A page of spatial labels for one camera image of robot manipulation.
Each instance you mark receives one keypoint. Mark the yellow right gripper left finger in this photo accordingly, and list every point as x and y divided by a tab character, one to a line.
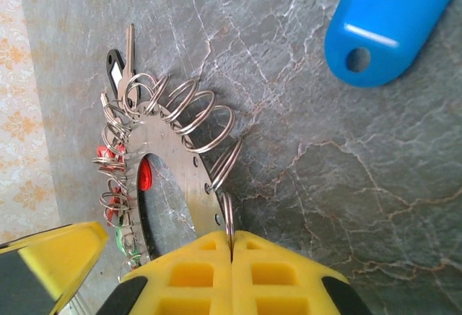
187	275

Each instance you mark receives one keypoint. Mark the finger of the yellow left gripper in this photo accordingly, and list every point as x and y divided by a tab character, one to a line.
39	268

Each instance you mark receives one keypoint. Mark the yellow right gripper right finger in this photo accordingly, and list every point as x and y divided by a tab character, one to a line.
274	279

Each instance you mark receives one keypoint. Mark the green plastic key tag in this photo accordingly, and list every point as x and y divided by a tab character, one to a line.
121	237

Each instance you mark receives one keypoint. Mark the bunch of tagged keys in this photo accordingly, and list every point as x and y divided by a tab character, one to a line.
169	141

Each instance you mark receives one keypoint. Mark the black plastic key tag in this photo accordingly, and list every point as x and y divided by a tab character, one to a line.
112	60

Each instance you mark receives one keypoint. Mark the silver metal key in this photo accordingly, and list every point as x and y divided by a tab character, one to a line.
129	51

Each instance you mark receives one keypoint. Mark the blue plastic key tag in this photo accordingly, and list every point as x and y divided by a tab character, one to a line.
390	11

